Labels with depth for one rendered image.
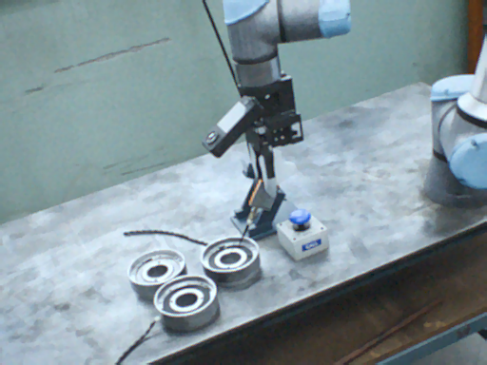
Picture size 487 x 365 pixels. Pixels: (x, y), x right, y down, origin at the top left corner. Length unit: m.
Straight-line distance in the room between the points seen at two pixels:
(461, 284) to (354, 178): 0.34
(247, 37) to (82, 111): 1.75
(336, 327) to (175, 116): 1.60
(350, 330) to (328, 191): 0.29
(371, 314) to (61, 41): 1.65
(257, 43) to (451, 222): 0.51
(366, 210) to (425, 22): 2.07
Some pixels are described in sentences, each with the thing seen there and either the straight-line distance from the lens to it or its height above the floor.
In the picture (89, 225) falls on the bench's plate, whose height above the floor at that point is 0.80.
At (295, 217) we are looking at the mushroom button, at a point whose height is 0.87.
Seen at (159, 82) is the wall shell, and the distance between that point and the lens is 2.81.
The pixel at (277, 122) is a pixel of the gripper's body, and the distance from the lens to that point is 1.14.
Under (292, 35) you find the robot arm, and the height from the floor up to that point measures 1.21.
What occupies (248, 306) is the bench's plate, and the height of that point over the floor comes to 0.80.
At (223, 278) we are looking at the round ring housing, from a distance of 1.20.
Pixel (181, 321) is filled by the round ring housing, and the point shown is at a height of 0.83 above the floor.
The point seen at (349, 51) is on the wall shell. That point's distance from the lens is 3.15.
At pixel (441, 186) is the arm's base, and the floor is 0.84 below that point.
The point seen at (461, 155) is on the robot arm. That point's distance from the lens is 1.16.
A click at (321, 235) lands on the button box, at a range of 1.25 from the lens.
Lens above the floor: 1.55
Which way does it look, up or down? 30 degrees down
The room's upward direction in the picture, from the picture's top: 10 degrees counter-clockwise
